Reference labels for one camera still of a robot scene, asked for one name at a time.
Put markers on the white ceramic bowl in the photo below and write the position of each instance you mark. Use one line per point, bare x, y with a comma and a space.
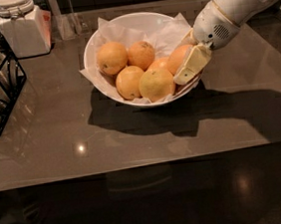
140, 27

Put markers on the white ceramic clip-top jar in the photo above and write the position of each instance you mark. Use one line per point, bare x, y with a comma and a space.
25, 27

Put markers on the orange at back left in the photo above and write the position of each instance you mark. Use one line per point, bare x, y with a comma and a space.
112, 57

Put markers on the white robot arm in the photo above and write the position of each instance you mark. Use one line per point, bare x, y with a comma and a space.
240, 11

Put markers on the partly hidden middle orange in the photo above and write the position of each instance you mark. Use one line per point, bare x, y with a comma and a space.
159, 63

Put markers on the white paper bowl liner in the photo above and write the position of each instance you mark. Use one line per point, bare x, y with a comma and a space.
169, 36

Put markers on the orange at front left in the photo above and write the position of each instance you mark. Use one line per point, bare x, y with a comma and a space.
127, 82

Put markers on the clear acrylic stand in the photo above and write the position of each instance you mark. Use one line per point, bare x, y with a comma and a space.
67, 21

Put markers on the orange at back middle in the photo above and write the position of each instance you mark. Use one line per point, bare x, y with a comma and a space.
141, 54

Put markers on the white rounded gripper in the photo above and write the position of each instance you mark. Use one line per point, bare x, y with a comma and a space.
214, 26

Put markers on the yellowish orange at front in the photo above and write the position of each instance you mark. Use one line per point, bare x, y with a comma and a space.
156, 84

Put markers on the large orange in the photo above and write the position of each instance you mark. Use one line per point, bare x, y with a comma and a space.
175, 59

